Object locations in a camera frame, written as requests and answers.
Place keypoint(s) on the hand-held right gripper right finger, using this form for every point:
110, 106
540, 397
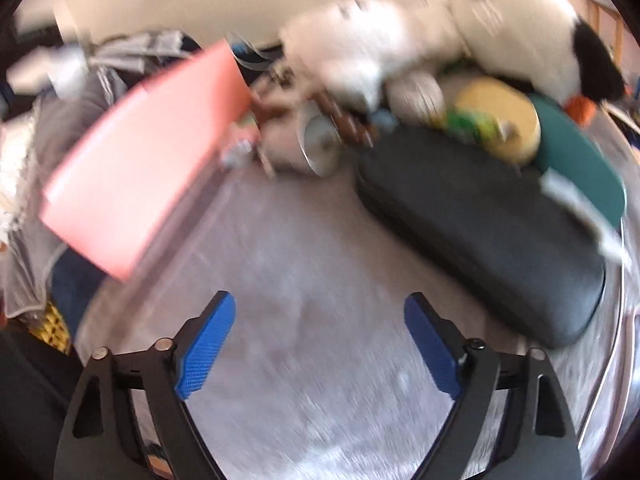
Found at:
432, 345

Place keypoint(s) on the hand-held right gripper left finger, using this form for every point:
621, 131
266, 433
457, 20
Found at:
205, 345

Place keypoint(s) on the pink box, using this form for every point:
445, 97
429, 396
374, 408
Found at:
140, 160

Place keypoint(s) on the white cup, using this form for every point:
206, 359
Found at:
320, 135

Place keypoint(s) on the yellow round tin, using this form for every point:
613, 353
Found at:
505, 110

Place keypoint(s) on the grey bed blanket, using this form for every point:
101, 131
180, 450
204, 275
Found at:
310, 310

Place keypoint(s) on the black zip case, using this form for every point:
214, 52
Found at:
475, 220

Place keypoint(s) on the blue jeans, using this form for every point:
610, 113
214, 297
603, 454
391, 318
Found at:
75, 285

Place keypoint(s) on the grey sweatshirt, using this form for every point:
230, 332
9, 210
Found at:
35, 210

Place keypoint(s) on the teal pouch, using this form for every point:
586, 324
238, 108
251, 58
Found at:
575, 160

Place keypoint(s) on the grey striped garment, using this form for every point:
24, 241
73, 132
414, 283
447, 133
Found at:
135, 47

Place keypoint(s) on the white plush bear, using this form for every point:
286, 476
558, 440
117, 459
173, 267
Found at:
350, 40

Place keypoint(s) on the white plush dog black ears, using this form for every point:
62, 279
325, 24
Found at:
525, 5

